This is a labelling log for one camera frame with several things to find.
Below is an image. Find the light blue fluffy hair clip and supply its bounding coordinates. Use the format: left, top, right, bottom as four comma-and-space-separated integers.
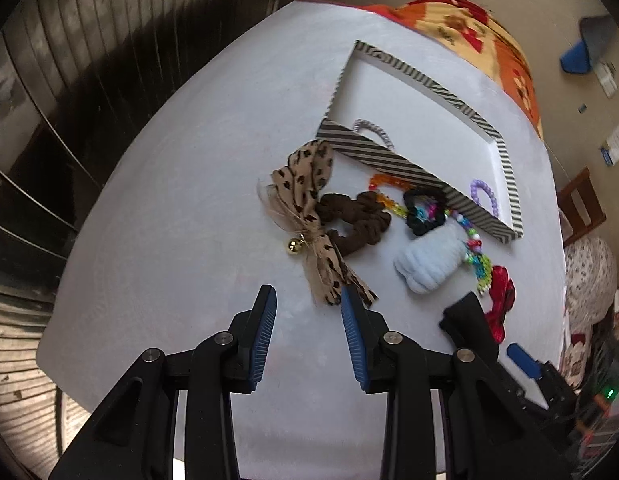
393, 226, 466, 294

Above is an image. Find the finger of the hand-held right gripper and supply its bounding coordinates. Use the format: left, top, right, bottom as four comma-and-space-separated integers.
506, 342, 543, 379

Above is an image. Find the brown scrunchie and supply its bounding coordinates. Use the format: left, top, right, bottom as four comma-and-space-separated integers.
317, 191, 393, 257

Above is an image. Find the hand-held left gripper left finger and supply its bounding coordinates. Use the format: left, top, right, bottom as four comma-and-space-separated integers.
48, 284, 278, 480

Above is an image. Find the colourful flower bead bracelet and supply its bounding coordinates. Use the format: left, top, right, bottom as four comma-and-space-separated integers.
465, 252, 493, 296

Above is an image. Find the multicoloured round bead bracelet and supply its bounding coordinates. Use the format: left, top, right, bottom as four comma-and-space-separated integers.
420, 201, 486, 267

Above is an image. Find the brown slatted door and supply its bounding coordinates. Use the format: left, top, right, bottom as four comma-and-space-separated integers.
0, 0, 335, 461

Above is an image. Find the red fabric bow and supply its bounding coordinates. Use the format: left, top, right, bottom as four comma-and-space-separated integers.
483, 265, 517, 345

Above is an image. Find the white wall calendar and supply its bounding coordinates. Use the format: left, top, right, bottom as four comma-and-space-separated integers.
600, 111, 619, 167

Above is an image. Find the floral bedding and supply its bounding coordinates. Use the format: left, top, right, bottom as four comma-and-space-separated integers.
562, 236, 619, 356

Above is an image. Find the striped cardboard tray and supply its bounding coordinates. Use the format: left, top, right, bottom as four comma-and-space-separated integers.
315, 40, 524, 245

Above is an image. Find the wooden chair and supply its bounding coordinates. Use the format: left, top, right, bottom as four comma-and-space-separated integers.
556, 167, 607, 247

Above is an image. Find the leopard print bow with bell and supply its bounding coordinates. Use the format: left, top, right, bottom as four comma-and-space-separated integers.
256, 139, 379, 307

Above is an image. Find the grey spiral hair tie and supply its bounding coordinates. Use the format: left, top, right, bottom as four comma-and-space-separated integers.
353, 118, 395, 151

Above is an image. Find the white wall switch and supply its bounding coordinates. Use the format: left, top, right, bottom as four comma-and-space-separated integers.
596, 61, 619, 99

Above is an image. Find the orange bead bracelet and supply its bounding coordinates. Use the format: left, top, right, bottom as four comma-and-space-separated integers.
368, 174, 413, 219

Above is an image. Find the blue and grey wall hanging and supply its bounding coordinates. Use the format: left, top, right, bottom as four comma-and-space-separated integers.
560, 15, 618, 74

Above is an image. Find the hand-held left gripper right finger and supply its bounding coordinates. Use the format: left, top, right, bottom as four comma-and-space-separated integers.
341, 286, 573, 480

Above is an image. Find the white tablecloth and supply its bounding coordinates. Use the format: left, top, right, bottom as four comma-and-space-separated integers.
36, 0, 571, 477

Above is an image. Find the black scrunchie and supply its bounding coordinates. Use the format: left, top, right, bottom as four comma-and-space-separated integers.
403, 186, 449, 237

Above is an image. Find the orange printed blanket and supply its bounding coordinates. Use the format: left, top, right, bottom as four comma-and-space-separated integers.
362, 0, 545, 142

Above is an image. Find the purple bead bracelet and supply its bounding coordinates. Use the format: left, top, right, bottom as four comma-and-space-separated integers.
469, 178, 501, 219

